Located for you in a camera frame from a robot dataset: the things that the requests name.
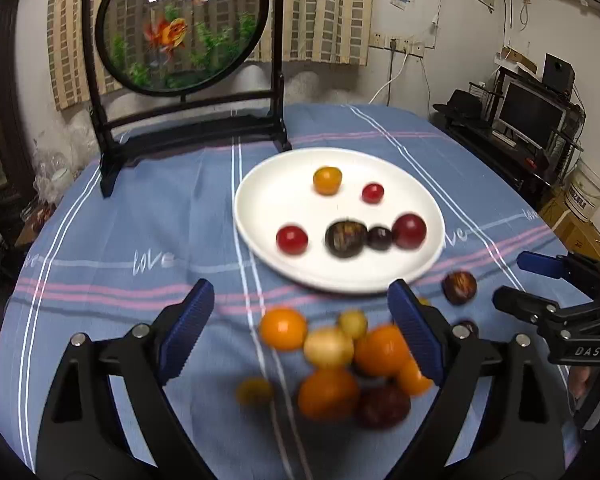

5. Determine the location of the computer monitor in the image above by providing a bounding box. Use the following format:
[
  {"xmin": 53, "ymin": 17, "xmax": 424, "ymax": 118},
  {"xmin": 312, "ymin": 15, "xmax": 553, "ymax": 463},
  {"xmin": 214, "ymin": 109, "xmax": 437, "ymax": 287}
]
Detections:
[{"xmin": 495, "ymin": 78, "xmax": 566, "ymax": 150}]

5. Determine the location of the large orange tangerine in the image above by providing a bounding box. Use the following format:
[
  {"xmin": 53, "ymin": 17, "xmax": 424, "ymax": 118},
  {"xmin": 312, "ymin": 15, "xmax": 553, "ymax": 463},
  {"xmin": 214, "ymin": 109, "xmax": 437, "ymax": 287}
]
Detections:
[{"xmin": 259, "ymin": 308, "xmax": 309, "ymax": 352}]

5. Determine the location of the white power strip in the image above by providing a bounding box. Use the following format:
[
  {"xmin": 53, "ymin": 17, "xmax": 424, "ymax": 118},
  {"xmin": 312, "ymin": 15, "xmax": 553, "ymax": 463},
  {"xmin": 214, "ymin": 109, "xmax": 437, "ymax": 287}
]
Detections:
[{"xmin": 370, "ymin": 32, "xmax": 425, "ymax": 58}]

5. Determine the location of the checked beige curtain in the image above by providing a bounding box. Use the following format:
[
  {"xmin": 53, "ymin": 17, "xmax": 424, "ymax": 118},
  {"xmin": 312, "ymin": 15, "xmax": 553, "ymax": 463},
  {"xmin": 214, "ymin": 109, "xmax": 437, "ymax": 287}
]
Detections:
[{"xmin": 47, "ymin": 0, "xmax": 373, "ymax": 110}]

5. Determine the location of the yellow green round fruit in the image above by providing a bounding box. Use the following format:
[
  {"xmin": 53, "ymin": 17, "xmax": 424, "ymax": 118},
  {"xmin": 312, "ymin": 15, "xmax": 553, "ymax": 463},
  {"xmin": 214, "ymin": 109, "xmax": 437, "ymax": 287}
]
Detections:
[{"xmin": 298, "ymin": 368, "xmax": 361, "ymax": 422}]

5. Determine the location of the blue striped tablecloth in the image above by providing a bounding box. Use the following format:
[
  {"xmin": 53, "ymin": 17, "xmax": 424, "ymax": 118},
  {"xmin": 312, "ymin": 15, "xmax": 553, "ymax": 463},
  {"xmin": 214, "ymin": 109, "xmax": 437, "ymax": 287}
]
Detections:
[{"xmin": 0, "ymin": 105, "xmax": 583, "ymax": 479}]

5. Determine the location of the small red cherry tomato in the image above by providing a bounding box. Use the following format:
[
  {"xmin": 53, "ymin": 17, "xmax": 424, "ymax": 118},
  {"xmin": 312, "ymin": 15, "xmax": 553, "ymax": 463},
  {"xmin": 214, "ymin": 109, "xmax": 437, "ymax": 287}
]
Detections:
[{"xmin": 276, "ymin": 224, "xmax": 309, "ymax": 256}]

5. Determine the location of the round goldfish screen on stand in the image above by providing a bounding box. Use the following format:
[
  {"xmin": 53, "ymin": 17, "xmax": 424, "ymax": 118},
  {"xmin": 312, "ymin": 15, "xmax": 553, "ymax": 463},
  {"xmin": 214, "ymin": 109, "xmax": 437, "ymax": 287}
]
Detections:
[{"xmin": 81, "ymin": 0, "xmax": 291, "ymax": 197}]

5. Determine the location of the small yellow loquat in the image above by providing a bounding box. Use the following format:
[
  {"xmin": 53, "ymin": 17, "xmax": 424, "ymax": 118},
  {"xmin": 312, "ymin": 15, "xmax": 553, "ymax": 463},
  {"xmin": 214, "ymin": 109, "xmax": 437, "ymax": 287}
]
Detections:
[{"xmin": 337, "ymin": 310, "xmax": 368, "ymax": 340}]

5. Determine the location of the dark red plum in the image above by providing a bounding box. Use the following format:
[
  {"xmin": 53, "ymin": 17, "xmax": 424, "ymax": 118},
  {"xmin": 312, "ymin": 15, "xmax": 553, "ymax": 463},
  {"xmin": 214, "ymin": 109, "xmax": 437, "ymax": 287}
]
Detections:
[{"xmin": 441, "ymin": 271, "xmax": 478, "ymax": 306}]

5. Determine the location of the dark brown passion fruit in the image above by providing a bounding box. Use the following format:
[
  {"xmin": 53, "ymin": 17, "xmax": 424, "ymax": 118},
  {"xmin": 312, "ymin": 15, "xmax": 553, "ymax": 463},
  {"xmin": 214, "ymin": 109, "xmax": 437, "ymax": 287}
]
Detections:
[{"xmin": 325, "ymin": 219, "xmax": 367, "ymax": 259}]

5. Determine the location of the beige striped pepino melon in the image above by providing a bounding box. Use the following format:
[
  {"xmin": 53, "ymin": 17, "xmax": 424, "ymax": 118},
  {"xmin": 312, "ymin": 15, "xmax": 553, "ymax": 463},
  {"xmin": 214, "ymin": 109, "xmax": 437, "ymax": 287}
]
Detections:
[{"xmin": 303, "ymin": 326, "xmax": 354, "ymax": 368}]

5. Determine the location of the black hat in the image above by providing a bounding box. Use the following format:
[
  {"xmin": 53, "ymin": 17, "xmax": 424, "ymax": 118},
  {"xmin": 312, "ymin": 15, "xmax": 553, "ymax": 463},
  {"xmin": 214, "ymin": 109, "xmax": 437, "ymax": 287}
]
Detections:
[{"xmin": 432, "ymin": 89, "xmax": 482, "ymax": 122}]

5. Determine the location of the orange kumquat fruit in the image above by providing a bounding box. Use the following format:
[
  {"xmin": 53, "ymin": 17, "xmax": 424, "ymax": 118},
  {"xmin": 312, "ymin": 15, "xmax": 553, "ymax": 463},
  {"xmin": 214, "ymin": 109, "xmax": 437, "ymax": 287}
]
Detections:
[{"xmin": 396, "ymin": 359, "xmax": 434, "ymax": 396}]

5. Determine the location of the orange cherry tomato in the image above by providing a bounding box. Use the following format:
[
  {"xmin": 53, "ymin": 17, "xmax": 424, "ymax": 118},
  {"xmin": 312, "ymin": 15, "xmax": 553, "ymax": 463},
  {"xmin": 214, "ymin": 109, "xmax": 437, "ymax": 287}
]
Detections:
[{"xmin": 313, "ymin": 167, "xmax": 342, "ymax": 196}]

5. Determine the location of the person's right hand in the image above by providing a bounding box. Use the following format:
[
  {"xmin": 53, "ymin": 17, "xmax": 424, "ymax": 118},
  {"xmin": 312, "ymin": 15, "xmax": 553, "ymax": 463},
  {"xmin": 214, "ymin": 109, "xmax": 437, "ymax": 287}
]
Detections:
[{"xmin": 568, "ymin": 366, "xmax": 595, "ymax": 399}]

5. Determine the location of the small dark purple plum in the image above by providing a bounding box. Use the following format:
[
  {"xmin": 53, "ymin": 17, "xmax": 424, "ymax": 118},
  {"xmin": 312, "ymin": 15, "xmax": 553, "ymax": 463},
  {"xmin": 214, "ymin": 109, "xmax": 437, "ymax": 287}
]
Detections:
[{"xmin": 366, "ymin": 226, "xmax": 393, "ymax": 252}]

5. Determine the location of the large red plum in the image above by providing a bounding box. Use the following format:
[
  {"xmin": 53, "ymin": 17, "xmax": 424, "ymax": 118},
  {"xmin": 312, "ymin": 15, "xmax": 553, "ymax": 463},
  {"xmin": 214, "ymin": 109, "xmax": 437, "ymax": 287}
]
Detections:
[{"xmin": 392, "ymin": 214, "xmax": 427, "ymax": 250}]

